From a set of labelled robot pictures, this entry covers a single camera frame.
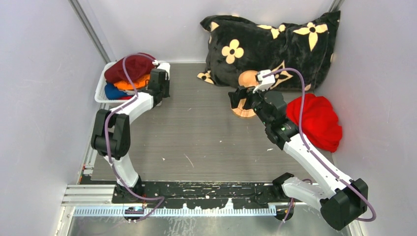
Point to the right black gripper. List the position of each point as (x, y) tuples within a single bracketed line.
[(242, 93)]

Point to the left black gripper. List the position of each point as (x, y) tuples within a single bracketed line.
[(167, 95)]

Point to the orange hat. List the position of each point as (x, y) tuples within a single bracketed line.
[(138, 84)]

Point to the dark red bucket hat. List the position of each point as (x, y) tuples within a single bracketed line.
[(136, 65)]

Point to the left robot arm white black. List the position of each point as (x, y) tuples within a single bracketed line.
[(111, 136)]

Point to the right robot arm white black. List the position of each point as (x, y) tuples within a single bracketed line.
[(339, 198)]

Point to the red hat in basket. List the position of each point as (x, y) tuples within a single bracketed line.
[(125, 97)]

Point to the blue hat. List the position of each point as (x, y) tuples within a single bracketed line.
[(112, 92)]

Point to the black floral plush pillow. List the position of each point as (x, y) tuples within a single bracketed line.
[(299, 55)]

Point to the red cloth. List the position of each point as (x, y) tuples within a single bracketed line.
[(319, 121)]

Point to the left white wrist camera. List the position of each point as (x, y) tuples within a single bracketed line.
[(160, 64)]

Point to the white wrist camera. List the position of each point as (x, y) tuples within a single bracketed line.
[(160, 64), (265, 79)]

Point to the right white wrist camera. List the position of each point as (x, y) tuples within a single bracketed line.
[(265, 79)]

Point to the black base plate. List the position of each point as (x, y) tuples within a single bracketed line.
[(203, 195)]

